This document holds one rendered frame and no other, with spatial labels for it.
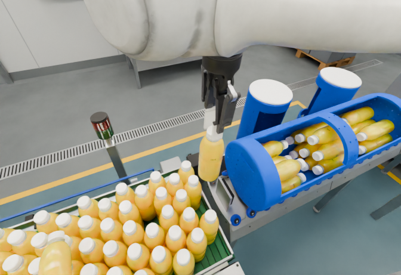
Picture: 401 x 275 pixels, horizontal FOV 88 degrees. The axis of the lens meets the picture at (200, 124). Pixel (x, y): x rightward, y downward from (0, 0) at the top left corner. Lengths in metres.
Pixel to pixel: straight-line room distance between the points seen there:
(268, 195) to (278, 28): 0.64
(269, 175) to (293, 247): 1.33
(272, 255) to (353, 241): 0.70
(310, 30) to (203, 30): 0.08
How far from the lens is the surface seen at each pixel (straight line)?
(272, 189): 0.77
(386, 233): 2.50
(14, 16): 3.75
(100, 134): 0.89
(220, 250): 0.94
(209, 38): 0.19
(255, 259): 1.91
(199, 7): 0.17
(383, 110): 1.42
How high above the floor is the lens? 1.80
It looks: 44 degrees down
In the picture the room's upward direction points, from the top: 3 degrees clockwise
